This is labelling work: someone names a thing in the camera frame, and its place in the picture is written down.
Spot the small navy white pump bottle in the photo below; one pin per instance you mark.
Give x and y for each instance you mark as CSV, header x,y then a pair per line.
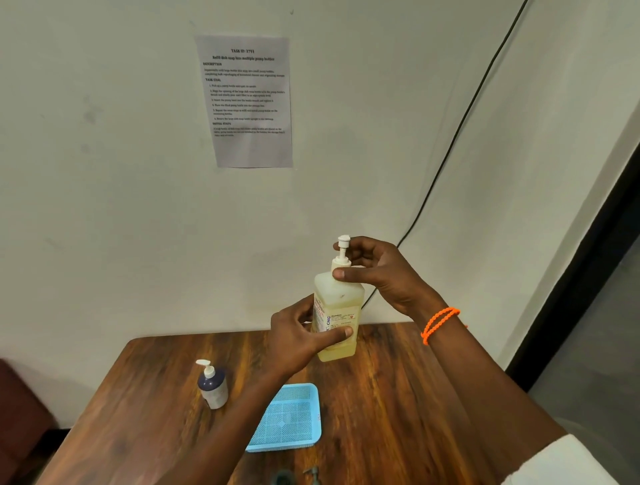
x,y
214,389

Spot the printed paper sheet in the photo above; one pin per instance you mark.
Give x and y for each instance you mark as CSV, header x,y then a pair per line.
x,y
245,100

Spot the dark teal pump head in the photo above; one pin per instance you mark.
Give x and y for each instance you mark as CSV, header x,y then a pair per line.
x,y
312,474

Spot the person's right white sleeve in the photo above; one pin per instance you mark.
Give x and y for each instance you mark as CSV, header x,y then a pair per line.
x,y
560,464

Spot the white pump head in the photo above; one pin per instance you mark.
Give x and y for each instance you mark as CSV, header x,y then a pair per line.
x,y
343,247

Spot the blue plastic mesh basket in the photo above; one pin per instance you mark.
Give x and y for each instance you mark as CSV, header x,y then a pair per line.
x,y
287,419

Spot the person's right forearm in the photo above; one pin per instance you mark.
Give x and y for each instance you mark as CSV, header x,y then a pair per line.
x,y
490,394

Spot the black door frame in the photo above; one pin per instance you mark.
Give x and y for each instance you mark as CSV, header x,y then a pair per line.
x,y
575,280

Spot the person's left hand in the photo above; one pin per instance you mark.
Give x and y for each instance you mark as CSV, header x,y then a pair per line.
x,y
292,340

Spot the small teal translucent bottle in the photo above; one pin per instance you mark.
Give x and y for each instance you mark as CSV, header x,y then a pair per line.
x,y
283,478

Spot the person's left forearm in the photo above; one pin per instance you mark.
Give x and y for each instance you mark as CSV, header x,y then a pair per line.
x,y
230,429

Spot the large yellow soap bottle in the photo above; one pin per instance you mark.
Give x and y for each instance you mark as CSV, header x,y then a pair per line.
x,y
340,305

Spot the maroon upholstered seat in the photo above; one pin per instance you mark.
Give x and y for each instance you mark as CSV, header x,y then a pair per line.
x,y
20,419

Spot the person's right hand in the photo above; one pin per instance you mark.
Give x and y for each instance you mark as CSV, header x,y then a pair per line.
x,y
395,280

